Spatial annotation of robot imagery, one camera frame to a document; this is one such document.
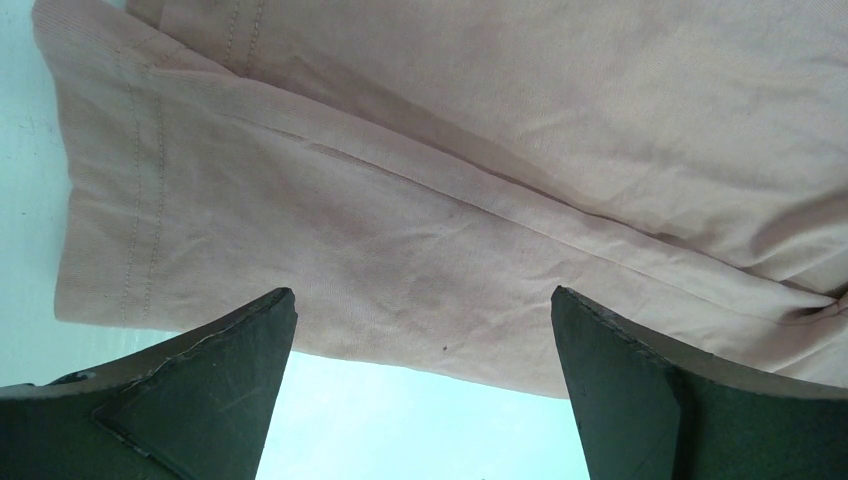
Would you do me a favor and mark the dusty pink graphic t-shirt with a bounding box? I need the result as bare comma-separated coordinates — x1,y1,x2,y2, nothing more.
32,1,847,398

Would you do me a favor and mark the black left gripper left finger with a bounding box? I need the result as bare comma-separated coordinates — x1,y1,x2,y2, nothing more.
1,288,297,479

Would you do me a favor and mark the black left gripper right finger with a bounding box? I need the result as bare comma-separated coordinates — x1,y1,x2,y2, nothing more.
551,287,847,479

